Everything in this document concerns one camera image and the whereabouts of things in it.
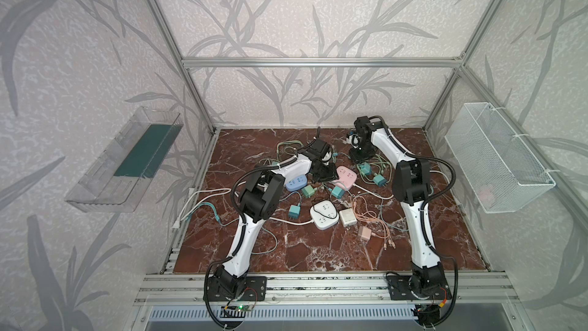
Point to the white wire mesh basket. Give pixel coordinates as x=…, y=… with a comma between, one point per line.
x=499, y=166

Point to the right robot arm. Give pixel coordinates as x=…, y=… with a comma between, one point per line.
x=411, y=188

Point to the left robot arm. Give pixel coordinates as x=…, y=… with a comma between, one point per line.
x=263, y=187

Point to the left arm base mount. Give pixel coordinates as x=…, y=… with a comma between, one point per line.
x=247, y=288

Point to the blue power strip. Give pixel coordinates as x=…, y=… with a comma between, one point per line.
x=297, y=183

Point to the light green charger plug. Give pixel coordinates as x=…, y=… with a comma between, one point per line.
x=308, y=191

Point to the white charger plug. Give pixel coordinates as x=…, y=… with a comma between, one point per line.
x=347, y=217

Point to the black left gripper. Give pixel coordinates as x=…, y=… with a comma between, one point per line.
x=325, y=170

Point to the clear plastic wall shelf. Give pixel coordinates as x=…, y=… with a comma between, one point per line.
x=123, y=172

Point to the pink charger plug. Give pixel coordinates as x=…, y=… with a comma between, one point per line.
x=364, y=233

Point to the pink power strip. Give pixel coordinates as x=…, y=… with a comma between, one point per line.
x=346, y=178

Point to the white power strip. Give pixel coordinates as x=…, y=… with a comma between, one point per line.
x=324, y=215

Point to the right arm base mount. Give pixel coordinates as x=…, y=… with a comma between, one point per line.
x=415, y=287

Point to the teal charger plug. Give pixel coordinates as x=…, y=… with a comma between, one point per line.
x=337, y=192
x=379, y=180
x=294, y=212

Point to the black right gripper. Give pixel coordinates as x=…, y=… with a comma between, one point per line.
x=360, y=152

